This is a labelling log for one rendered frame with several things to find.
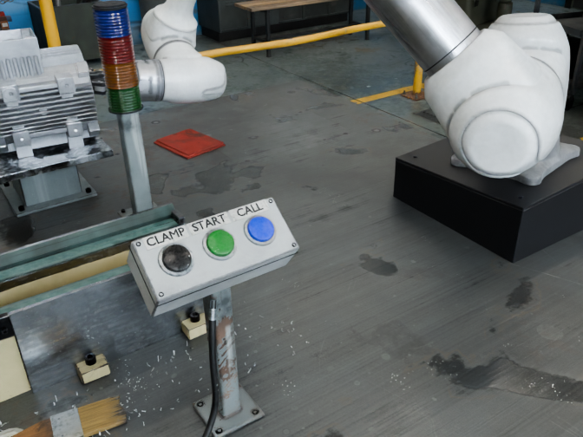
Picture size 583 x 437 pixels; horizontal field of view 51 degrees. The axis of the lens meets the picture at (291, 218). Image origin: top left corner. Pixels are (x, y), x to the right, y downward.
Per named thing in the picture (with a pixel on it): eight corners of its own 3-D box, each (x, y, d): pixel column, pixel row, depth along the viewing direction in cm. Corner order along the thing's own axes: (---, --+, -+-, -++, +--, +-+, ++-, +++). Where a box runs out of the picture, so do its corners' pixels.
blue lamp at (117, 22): (103, 40, 103) (98, 13, 101) (92, 34, 108) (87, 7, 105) (136, 35, 106) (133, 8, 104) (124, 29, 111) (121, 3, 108)
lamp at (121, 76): (112, 92, 108) (108, 67, 106) (101, 83, 112) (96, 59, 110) (144, 86, 111) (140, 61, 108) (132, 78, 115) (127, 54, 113)
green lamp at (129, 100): (115, 116, 110) (112, 92, 108) (104, 107, 114) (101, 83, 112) (147, 109, 113) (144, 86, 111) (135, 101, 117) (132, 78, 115)
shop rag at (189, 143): (225, 146, 157) (225, 141, 156) (187, 159, 149) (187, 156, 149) (190, 131, 166) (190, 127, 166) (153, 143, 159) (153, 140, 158)
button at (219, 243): (211, 264, 64) (214, 257, 63) (199, 240, 65) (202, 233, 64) (235, 256, 66) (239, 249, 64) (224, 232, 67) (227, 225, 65)
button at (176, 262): (167, 281, 62) (169, 274, 60) (155, 255, 63) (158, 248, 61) (193, 270, 63) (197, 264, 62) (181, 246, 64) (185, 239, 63)
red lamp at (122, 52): (108, 67, 106) (103, 40, 103) (96, 59, 110) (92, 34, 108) (140, 61, 108) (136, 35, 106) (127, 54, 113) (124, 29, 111)
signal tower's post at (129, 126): (131, 230, 120) (94, 9, 100) (117, 213, 126) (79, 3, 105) (169, 218, 124) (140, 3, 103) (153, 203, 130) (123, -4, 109)
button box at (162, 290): (150, 319, 64) (158, 302, 59) (125, 260, 66) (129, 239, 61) (287, 265, 72) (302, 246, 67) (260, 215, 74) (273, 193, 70)
